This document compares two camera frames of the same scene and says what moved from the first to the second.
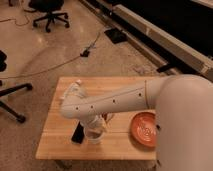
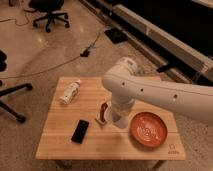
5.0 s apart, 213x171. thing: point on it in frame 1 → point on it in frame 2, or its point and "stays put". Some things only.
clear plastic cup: (93, 134) → (119, 118)
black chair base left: (5, 90) stays put
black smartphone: (78, 134) stays put
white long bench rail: (165, 40) stays put
